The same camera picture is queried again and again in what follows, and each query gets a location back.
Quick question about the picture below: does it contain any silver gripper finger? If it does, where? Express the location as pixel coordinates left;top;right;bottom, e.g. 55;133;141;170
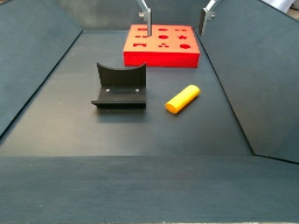
135;0;152;37
198;0;217;35

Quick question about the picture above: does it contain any yellow oval cylinder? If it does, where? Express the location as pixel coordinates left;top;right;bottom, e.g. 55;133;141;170
164;85;200;114

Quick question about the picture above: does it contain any red foam shape board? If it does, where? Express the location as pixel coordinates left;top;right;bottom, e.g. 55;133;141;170
122;24;200;68

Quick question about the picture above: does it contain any black curved fixture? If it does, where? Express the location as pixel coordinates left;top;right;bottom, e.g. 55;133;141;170
90;64;146;109

